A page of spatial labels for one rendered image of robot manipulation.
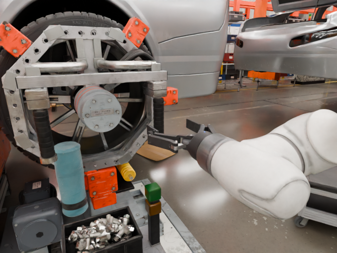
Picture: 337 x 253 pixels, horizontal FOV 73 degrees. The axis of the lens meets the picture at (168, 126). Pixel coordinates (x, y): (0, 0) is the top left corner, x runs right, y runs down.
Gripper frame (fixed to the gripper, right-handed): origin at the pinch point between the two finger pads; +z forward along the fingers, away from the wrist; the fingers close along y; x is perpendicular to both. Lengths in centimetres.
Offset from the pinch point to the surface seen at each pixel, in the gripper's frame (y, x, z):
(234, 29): 466, 90, 488
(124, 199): -2, -59, 54
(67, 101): -25.8, 3.6, 39.0
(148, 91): -2.6, 9.8, 10.1
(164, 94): 1.3, 9.0, 6.5
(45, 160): -34.7, -6.1, 6.1
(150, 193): -9.4, -17.0, -6.0
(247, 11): 846, 216, 832
